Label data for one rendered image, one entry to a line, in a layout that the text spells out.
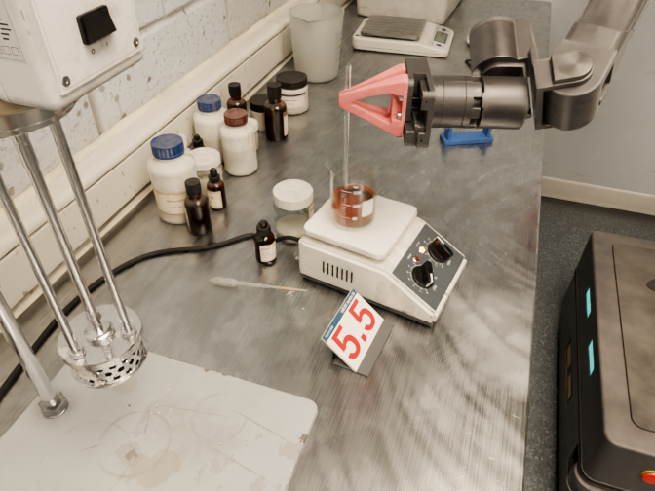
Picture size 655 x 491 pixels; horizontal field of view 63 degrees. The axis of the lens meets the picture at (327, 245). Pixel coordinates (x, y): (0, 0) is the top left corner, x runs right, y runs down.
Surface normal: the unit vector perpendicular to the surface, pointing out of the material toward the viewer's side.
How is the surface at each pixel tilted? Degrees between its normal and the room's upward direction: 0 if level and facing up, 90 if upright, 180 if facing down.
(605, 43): 34
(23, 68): 90
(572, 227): 0
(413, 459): 0
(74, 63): 90
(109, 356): 0
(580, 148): 90
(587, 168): 90
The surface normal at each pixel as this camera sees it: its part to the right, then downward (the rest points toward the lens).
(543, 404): 0.00, -0.77
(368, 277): -0.48, 0.56
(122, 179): 0.95, 0.21
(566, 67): -0.33, -0.34
